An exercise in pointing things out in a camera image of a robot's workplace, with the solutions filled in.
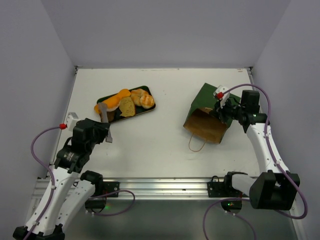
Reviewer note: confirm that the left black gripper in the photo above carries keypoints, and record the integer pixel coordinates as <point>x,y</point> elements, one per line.
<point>102,128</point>

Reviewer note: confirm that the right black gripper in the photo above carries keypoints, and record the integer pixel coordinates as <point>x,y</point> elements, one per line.
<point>222,114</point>

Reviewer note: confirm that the green paper bag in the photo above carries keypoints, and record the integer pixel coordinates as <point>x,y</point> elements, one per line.
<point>200,122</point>

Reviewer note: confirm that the brown blurred bread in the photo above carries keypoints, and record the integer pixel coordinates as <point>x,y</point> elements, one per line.
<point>110,116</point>

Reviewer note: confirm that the metal tongs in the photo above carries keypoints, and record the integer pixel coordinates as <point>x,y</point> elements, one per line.
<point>102,107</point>

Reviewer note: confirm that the long orange bread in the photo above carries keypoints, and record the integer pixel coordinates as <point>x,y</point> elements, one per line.
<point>122,94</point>

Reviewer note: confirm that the sliced toast bread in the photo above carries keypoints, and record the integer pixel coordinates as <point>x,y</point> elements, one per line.
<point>127,107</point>

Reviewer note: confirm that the round flower bread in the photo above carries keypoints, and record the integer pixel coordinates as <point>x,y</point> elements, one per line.
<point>136,95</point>

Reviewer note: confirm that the round scored bun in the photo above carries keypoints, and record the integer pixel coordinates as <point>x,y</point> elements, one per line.
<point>147,101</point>

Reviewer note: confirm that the oval orange bread roll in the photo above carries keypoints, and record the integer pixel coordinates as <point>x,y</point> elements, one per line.
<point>112,103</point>

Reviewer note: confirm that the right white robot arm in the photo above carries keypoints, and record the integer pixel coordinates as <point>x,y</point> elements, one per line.
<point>274,188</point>

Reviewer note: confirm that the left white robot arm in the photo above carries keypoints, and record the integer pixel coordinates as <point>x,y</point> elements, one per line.
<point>68,189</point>

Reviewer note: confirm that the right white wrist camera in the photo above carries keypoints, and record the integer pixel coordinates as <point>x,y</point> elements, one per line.
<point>222,93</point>

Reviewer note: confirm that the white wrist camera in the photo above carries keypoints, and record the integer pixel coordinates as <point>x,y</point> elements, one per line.
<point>70,122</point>
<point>222,93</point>

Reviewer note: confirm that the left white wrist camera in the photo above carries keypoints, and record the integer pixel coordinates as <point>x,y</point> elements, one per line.
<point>70,122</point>

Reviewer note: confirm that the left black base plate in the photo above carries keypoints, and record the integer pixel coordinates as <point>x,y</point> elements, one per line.
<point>105,187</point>

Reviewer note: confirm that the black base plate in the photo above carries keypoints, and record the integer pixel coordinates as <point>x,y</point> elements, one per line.
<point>105,187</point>
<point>221,188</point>

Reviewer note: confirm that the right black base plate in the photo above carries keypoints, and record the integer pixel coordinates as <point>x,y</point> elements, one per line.
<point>221,188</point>

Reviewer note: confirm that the aluminium mounting rail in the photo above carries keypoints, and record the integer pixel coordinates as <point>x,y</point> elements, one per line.
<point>147,188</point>

